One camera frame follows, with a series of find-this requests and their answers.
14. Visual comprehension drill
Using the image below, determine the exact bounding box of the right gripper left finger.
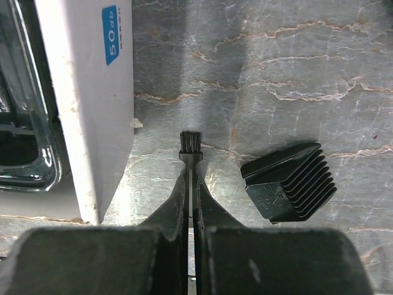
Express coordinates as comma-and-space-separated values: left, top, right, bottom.
1, 174, 188, 294

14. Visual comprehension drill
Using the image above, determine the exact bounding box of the black cleaning brush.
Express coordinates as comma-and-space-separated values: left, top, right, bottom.
179, 131, 203, 294

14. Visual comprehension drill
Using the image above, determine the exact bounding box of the black comb guard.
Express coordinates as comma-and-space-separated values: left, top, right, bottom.
241, 143, 337, 224

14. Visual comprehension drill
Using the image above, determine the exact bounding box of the black plastic tray insert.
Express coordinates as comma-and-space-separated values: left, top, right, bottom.
1, 1, 69, 192

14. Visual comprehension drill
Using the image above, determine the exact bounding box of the white cardboard clipper box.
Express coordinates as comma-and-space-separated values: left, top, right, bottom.
35, 1, 134, 225

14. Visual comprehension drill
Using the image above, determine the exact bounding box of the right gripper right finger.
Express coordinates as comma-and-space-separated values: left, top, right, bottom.
193, 176, 373, 294

